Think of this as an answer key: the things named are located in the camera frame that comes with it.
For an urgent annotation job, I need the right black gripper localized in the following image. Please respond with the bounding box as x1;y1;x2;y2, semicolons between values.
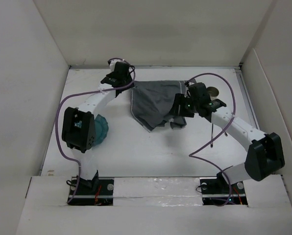
169;93;199;118

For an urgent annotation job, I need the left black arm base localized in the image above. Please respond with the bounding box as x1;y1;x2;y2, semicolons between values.
66;174;115;206

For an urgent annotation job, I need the grey cloth placemat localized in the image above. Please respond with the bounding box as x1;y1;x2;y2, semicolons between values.
130;80;187;132

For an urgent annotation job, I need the silver fork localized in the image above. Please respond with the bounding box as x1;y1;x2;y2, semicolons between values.
210;123;214;148

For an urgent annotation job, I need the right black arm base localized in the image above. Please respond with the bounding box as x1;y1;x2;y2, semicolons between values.
195;176;248;206

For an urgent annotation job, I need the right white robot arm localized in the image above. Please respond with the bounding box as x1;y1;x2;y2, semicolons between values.
170;83;285;193

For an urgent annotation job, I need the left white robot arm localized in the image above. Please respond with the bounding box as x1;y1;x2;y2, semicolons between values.
55;58;136;194

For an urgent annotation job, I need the teal scalloped plate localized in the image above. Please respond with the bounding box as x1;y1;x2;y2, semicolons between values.
92;115;109;148

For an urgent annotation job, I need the metal cup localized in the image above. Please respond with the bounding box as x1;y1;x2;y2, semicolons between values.
207;87;219;100

